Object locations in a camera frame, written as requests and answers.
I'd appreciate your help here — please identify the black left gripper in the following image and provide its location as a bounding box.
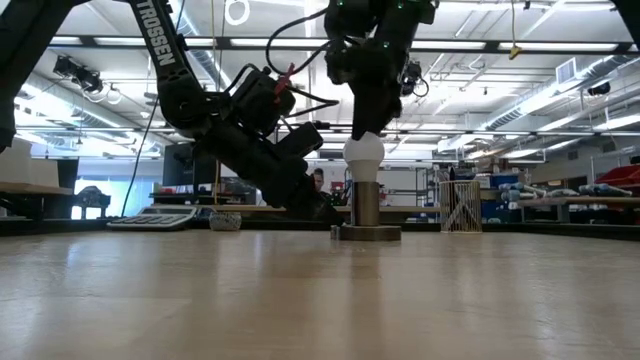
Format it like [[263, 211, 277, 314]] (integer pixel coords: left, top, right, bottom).
[[194, 121, 345, 225]]

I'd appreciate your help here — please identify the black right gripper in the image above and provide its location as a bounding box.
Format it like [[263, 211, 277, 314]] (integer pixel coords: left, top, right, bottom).
[[352, 24, 430, 141]]

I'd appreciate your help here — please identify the white lightbulb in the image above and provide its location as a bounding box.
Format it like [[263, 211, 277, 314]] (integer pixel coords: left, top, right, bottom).
[[342, 131, 386, 184]]

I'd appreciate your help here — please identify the brushed metal lamp socket base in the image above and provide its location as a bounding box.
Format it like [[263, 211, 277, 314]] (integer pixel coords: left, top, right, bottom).
[[330, 180, 403, 243]]

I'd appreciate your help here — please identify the person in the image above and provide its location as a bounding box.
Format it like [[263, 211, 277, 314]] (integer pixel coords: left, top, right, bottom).
[[309, 167, 332, 199]]

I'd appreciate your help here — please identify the light wood desk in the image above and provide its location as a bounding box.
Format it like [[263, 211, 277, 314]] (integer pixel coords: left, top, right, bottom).
[[149, 202, 441, 215]]

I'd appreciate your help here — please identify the small patterned candle jar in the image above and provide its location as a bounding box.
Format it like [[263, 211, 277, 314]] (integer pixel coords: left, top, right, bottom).
[[208, 211, 243, 232]]

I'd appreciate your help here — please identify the black monitor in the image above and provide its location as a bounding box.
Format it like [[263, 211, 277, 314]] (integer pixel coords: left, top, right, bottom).
[[162, 144, 217, 187]]

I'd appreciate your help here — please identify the grey desk calculator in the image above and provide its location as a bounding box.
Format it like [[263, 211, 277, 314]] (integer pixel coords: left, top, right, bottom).
[[105, 205, 199, 232]]

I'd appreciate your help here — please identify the blue plastic bin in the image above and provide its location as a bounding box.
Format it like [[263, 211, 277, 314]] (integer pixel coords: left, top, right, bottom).
[[474, 172, 521, 224]]

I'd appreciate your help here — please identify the white ceiling air vent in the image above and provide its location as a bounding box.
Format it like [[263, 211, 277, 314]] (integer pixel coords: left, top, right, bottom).
[[555, 57, 581, 86]]

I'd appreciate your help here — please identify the wooden side table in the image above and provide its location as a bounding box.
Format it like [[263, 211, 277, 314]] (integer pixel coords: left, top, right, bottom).
[[519, 196, 640, 225]]

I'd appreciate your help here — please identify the black curtain panel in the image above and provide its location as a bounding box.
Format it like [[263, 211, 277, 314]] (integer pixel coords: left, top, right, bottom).
[[57, 158, 80, 221]]

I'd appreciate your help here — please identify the red plastic bin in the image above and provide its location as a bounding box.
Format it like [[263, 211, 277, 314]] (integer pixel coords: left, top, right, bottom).
[[594, 164, 640, 189]]

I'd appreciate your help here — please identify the short white plastic container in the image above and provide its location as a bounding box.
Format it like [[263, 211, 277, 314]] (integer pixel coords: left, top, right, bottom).
[[30, 158, 60, 187]]

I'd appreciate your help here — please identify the wooden workbench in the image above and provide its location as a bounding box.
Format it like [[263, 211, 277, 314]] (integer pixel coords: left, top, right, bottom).
[[0, 180, 75, 221]]

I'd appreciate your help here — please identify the tall white plastic container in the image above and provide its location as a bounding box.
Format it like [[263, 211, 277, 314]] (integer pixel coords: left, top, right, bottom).
[[0, 138, 34, 187]]

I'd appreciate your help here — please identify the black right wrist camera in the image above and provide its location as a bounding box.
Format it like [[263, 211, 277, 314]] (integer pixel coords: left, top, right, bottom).
[[323, 29, 359, 85]]

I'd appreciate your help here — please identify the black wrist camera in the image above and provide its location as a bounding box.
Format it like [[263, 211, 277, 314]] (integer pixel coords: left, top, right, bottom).
[[323, 29, 359, 85], [228, 64, 300, 134]]

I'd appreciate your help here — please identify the red cable tie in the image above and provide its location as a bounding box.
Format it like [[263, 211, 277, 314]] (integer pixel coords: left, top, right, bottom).
[[273, 62, 297, 99]]

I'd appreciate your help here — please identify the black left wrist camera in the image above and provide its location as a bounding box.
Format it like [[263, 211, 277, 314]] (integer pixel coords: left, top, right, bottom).
[[228, 64, 300, 134]]

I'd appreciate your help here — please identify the black camera cable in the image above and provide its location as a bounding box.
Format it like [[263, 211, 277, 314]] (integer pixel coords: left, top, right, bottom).
[[263, 4, 331, 75]]

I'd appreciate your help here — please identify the wire mesh pen cup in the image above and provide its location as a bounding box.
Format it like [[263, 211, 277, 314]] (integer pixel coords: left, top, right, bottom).
[[438, 179, 484, 235]]

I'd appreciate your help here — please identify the yellow cord with plug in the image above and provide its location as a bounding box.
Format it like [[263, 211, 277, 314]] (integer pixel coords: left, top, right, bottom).
[[507, 0, 524, 61]]

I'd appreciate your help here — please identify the silver ventilation duct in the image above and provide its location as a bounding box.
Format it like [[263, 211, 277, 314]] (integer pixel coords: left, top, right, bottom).
[[492, 52, 640, 132]]

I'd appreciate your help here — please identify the white cable ring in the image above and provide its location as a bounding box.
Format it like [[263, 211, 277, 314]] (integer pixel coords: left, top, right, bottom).
[[223, 0, 251, 27]]

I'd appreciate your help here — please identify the black aluminium table frame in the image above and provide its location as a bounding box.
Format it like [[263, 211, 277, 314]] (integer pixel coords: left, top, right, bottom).
[[0, 215, 640, 241]]

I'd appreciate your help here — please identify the black overhead rig camera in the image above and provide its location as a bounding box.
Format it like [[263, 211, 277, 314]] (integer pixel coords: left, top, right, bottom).
[[52, 53, 105, 95]]

